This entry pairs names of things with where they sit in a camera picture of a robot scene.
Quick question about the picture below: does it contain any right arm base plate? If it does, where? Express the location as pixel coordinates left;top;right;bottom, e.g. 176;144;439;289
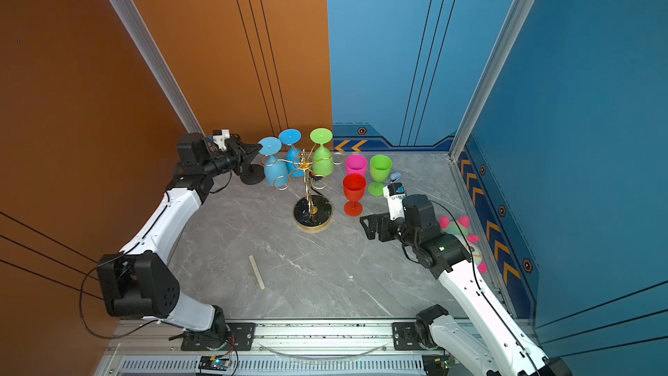
391;321;464;351

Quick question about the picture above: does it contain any wooden ruler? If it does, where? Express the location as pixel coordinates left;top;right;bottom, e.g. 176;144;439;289
249;254;266;290

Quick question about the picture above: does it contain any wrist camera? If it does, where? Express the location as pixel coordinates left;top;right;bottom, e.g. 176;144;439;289
383;181;406;221
212;129;231;152

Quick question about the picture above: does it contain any black phone stand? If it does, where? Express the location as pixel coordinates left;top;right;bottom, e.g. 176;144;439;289
239;164;265;186

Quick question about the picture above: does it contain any blue wine glass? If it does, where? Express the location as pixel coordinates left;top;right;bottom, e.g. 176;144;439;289
259;137;289;190
278;129;304;178

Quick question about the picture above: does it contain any aluminium front rail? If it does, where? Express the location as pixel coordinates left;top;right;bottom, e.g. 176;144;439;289
93;317;554;376

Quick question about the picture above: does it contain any plush toy pink green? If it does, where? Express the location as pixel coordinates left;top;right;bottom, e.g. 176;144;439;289
439;215;488;274

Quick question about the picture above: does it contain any red wine glass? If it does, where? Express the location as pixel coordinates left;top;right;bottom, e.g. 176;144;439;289
343;174;367;217

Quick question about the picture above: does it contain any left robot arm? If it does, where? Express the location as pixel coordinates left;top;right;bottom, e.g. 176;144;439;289
93;130;264;351

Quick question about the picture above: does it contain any small blue toy car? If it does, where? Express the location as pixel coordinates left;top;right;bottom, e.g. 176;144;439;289
389;172;403;183

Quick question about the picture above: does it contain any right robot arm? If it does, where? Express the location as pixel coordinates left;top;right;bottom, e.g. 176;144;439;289
360;194;572;375

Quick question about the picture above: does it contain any magenta wine glass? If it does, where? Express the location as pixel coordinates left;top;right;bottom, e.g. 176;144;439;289
345;154;368;177

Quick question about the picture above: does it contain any circuit board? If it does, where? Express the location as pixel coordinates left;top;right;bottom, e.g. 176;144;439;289
198;355;235;375
421;354;460;376

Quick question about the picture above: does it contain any left circuit board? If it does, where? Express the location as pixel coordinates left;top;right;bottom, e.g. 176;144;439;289
198;355;235;375

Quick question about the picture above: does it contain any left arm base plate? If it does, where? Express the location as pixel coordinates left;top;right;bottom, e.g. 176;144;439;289
180;322;257;352

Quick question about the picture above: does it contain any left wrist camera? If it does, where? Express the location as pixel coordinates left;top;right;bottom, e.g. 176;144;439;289
212;129;231;152

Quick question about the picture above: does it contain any right circuit board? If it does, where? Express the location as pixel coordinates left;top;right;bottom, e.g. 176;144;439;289
421;354;460;376

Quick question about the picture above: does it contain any green wine glass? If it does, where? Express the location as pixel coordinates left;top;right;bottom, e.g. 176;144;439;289
310;127;334;177
368;154;392;197

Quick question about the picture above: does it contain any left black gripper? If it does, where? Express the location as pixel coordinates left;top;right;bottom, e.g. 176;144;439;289
202;139;262;181

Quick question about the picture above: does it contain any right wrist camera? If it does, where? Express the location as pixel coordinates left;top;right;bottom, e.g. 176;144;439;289
383;181;406;221

